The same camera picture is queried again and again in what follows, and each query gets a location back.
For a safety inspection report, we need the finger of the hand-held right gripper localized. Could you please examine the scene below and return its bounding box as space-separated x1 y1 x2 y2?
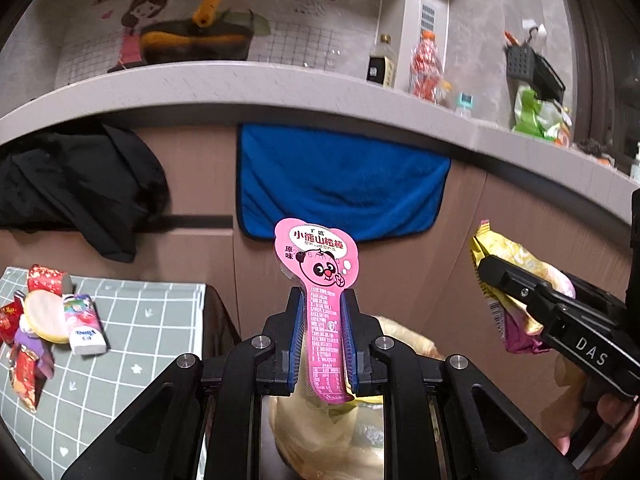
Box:
476 255 557 320

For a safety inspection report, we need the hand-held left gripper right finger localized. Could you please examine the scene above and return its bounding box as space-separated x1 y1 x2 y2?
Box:
340 292 583 480

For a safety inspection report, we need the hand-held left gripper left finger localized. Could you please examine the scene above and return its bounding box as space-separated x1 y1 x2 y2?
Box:
62 287 307 480

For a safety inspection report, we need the yellow purple snack packet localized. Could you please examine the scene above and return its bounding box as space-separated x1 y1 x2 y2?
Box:
469 220 578 356

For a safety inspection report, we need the pink bear snack packet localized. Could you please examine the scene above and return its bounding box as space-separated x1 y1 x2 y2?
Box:
274 217 362 405

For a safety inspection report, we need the waste bin with beige liner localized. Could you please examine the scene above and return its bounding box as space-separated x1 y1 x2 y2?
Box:
270 315 446 480

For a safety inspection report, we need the red gold snack packet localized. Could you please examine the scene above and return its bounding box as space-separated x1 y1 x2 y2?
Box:
0 297 26 345
10 347 45 413
27 264 71 296

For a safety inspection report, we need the person's right hand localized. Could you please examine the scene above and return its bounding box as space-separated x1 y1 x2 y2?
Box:
554 352 640 480

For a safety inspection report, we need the brown wooden cabinet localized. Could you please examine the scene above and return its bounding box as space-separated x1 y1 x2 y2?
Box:
135 120 632 411

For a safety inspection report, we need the dark scrubber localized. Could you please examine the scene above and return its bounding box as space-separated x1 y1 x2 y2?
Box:
577 137 608 158

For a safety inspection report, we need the blue towel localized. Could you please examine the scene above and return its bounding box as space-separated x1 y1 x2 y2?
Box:
236 122 452 241

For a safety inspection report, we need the green plastic bag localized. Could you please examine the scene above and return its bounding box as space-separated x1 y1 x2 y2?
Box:
511 85 566 141

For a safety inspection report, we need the white pink tissue pack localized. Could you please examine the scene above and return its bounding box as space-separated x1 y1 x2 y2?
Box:
62 294 108 356

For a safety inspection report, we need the red drink bottle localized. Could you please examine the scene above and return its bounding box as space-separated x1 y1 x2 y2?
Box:
409 30 446 101

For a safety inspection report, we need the dark soy sauce bottle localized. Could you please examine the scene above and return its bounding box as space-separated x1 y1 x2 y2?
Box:
366 34 398 88

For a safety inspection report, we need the round white cracker packet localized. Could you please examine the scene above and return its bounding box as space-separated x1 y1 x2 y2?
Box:
24 290 71 345

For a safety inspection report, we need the black cloth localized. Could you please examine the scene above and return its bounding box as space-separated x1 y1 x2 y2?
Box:
0 122 170 263

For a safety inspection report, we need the grey stone countertop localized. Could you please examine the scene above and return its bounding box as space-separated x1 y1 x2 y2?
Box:
0 59 638 231

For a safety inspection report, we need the black pan with orange handle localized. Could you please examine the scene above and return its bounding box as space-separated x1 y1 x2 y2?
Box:
139 0 253 63

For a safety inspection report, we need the cartoon wall sticker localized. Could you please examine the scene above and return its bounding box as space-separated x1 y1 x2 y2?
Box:
107 0 171 73

